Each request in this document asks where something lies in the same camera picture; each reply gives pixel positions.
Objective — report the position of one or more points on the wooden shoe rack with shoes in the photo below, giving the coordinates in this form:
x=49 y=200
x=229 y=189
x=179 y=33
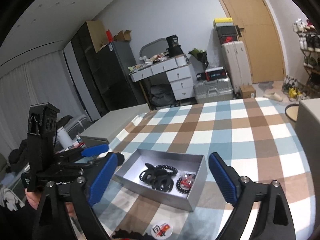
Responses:
x=308 y=38

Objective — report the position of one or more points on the person's left hand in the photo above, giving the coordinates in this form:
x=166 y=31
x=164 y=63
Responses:
x=33 y=199

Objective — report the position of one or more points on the black hat box stack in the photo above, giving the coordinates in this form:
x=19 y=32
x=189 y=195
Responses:
x=174 y=48

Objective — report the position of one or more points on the silver grey open box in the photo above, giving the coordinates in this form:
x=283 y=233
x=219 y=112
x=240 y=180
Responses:
x=173 y=179

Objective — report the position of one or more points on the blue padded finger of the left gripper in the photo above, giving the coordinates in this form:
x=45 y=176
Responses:
x=95 y=150

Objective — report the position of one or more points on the silver aluminium suitcase lying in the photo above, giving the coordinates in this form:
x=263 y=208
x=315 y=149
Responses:
x=213 y=91

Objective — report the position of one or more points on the white round printed badge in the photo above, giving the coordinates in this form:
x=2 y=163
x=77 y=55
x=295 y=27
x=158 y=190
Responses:
x=161 y=230

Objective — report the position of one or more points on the long black toothed hair clip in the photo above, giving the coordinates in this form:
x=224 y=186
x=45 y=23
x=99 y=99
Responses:
x=124 y=234

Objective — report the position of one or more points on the small brown cardboard box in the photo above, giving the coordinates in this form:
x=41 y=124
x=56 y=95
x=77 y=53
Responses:
x=247 y=91

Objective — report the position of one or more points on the open cardboard box on fridge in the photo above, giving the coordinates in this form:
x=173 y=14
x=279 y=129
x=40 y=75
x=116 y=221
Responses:
x=123 y=35

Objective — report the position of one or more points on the oval grey mirror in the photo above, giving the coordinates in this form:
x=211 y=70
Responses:
x=153 y=48

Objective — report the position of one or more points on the white desk with drawers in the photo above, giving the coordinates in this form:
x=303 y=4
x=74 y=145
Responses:
x=180 y=74

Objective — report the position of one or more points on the stack of shoe boxes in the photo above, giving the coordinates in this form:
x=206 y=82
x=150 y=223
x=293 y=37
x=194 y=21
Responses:
x=225 y=29

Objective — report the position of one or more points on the black red box on suitcase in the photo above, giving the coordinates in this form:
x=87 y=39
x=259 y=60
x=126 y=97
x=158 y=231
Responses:
x=211 y=74

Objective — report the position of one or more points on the grey cabinet on right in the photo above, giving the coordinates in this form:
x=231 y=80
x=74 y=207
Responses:
x=307 y=128

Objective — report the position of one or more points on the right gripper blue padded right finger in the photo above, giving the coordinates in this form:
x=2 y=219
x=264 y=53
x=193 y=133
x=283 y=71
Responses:
x=274 y=219

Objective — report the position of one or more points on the white upright suitcase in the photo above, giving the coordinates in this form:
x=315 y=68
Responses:
x=237 y=64

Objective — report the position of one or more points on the black flower bouquet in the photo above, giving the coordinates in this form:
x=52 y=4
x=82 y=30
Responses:
x=201 y=56

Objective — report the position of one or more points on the dark grey refrigerator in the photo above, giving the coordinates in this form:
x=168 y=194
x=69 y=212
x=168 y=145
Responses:
x=112 y=77

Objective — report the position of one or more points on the large black hair claw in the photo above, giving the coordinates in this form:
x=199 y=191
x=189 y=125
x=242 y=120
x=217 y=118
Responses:
x=148 y=175

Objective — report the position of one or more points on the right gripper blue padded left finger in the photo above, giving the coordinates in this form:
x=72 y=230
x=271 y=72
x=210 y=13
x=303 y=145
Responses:
x=83 y=191

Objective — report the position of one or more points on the red clear small hair clips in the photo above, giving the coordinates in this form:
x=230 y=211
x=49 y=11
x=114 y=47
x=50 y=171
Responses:
x=187 y=180

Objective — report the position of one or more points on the wooden door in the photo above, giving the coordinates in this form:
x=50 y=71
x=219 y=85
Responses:
x=257 y=30

